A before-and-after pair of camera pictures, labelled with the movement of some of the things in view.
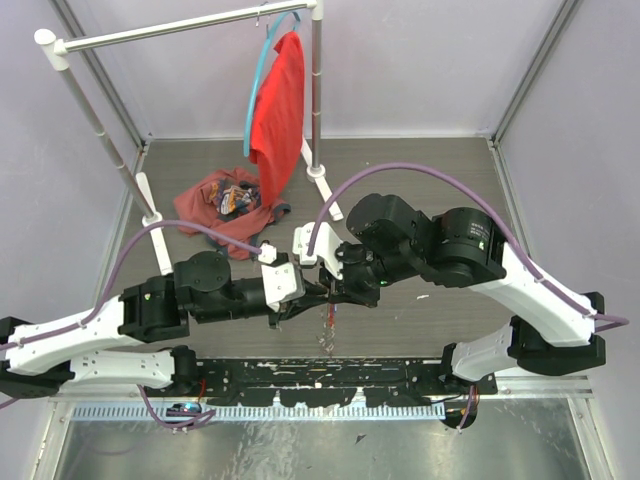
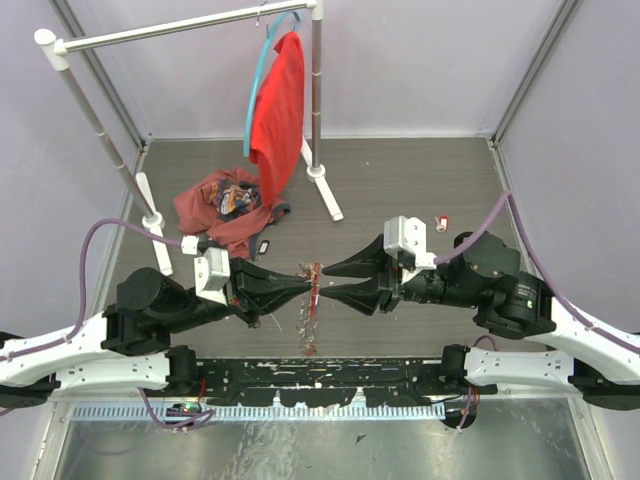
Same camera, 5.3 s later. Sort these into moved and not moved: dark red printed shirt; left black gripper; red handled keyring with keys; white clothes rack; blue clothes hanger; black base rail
Moved: left black gripper; red handled keyring with keys
Not moved: dark red printed shirt; black base rail; white clothes rack; blue clothes hanger
